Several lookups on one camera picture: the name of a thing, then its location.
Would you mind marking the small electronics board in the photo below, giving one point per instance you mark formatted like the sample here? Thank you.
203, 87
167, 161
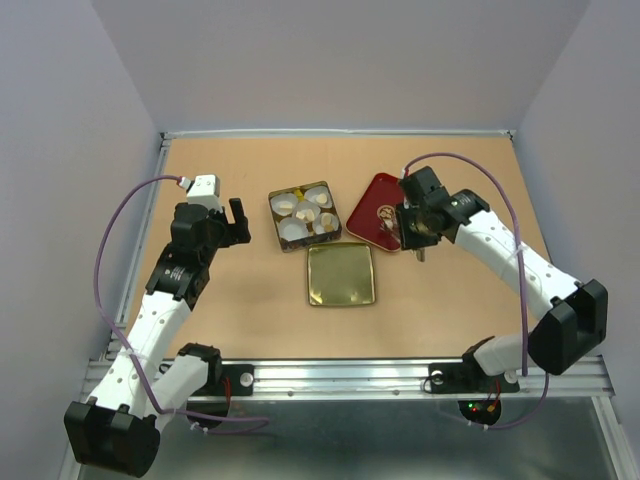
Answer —
483, 412

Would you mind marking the white paper cup centre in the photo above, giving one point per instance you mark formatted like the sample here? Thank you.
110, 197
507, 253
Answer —
305, 206

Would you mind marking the white paper cup front-left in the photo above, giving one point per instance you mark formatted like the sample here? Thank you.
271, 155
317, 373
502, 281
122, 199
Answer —
292, 229

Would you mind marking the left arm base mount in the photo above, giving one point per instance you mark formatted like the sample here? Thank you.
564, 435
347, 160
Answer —
222, 379

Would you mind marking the metal tongs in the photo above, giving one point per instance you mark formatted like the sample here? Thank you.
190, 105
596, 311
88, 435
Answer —
420, 255

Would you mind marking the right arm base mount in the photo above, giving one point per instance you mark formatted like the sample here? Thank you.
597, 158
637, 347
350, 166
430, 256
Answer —
466, 376

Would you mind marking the gold tin lid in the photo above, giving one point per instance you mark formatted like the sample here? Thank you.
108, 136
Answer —
340, 275

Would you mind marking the white paper cup back-left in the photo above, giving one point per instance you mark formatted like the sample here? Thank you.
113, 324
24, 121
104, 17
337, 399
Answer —
285, 197

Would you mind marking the white paper cup back-right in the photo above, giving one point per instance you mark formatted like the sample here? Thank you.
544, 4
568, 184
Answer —
312, 193

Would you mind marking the white paper cup front-right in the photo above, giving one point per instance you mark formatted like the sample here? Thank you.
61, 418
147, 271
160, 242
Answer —
319, 228

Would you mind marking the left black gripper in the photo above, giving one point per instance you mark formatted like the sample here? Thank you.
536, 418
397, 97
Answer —
234, 233

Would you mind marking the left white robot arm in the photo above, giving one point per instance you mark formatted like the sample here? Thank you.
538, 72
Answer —
119, 426

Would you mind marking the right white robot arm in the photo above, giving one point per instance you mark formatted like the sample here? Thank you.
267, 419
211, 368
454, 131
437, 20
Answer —
571, 315

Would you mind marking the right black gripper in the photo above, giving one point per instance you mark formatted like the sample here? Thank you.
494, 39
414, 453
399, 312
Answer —
409, 239

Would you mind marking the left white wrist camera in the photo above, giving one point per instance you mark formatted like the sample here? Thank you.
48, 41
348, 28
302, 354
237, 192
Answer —
205, 191

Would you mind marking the square chocolate tin box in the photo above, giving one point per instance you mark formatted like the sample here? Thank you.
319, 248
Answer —
312, 239

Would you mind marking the red lacquer tray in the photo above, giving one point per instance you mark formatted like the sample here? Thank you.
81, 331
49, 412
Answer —
373, 219

